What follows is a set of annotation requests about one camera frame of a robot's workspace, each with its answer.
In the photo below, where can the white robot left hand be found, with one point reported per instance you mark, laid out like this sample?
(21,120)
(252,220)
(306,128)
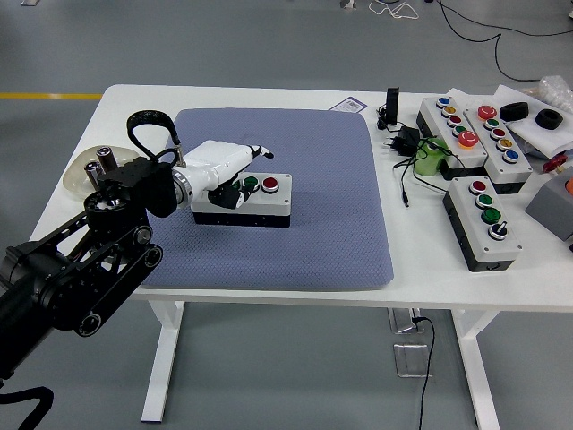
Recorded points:
(219,159)

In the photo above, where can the grey four-button control box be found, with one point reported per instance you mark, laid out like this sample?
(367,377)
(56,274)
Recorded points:
(268,206)

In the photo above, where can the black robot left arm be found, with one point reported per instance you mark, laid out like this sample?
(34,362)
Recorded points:
(67,277)

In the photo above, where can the grey box with orange button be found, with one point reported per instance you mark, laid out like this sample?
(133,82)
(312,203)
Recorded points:
(546,201)

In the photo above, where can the loose red mushroom button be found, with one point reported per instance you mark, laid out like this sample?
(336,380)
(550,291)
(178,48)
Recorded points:
(555,162)

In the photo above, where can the grey-blue textured mat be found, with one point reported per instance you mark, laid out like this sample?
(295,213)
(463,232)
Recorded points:
(291,242)

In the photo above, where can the purple-edged label card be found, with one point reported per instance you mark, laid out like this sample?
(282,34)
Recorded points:
(349,105)

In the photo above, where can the translucent shallow dish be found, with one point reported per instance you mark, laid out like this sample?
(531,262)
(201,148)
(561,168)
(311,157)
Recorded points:
(74,179)

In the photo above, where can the black upright charger stand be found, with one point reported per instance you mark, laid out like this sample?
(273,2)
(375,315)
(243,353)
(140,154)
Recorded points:
(392,105)

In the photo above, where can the yellow floor tape line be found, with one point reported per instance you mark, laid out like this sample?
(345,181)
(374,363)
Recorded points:
(45,96)

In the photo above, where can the black power adapter plug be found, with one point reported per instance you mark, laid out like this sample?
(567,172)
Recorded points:
(408,136)

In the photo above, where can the white table leg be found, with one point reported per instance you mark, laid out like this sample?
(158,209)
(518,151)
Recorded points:
(163,349)
(479,367)

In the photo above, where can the grey metal stand foot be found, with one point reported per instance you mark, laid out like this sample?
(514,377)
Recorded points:
(348,3)

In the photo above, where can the green plastic cup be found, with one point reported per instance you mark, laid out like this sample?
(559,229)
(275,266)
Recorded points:
(427,163)

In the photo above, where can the clear plastic floor plate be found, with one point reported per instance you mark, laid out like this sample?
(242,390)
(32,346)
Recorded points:
(412,360)
(403,320)

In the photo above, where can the clear bubble wrap bag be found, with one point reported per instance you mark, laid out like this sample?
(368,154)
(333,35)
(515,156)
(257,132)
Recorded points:
(555,89)

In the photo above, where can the control box with selector switch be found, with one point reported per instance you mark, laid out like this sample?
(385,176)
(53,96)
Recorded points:
(501,248)

